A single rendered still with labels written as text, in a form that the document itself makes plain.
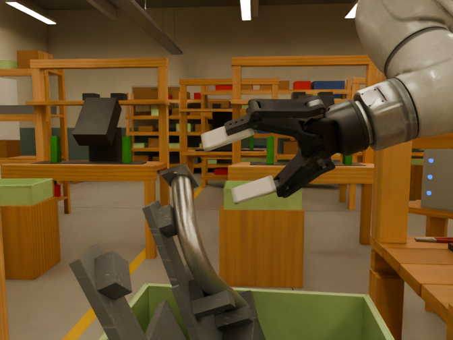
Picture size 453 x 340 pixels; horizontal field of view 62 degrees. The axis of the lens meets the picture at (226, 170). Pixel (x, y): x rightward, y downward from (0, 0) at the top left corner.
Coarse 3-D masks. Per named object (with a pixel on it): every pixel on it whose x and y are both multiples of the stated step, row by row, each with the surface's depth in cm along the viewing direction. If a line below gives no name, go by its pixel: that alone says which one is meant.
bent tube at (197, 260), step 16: (176, 176) 57; (192, 176) 58; (176, 192) 55; (176, 208) 53; (192, 208) 53; (176, 224) 52; (192, 224) 52; (192, 240) 51; (192, 256) 51; (192, 272) 51; (208, 272) 52; (208, 288) 53; (224, 288) 56; (240, 304) 63
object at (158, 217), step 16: (144, 208) 52; (160, 208) 54; (160, 224) 52; (160, 240) 52; (160, 256) 52; (176, 256) 55; (176, 272) 53; (176, 288) 52; (192, 320) 53; (208, 320) 59; (256, 320) 67; (192, 336) 53; (208, 336) 57; (224, 336) 63; (240, 336) 61; (256, 336) 62
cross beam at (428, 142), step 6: (420, 138) 128; (426, 138) 128; (432, 138) 128; (438, 138) 128; (444, 138) 127; (450, 138) 127; (414, 144) 128; (420, 144) 128; (426, 144) 128; (432, 144) 128; (438, 144) 128; (444, 144) 128; (450, 144) 127
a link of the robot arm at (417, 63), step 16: (432, 32) 52; (448, 32) 52; (400, 48) 53; (416, 48) 51; (432, 48) 50; (448, 48) 49; (400, 64) 52; (416, 64) 50; (432, 64) 49; (448, 64) 48; (400, 80) 50; (416, 80) 49; (432, 80) 48; (448, 80) 47; (416, 96) 48; (432, 96) 47; (448, 96) 47; (416, 112) 48; (432, 112) 48; (448, 112) 48; (432, 128) 49; (448, 128) 49
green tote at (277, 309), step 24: (144, 288) 70; (168, 288) 71; (240, 288) 70; (144, 312) 69; (264, 312) 69; (288, 312) 69; (312, 312) 68; (336, 312) 68; (360, 312) 67; (264, 336) 70; (288, 336) 69; (312, 336) 69; (336, 336) 68; (360, 336) 68; (384, 336) 54
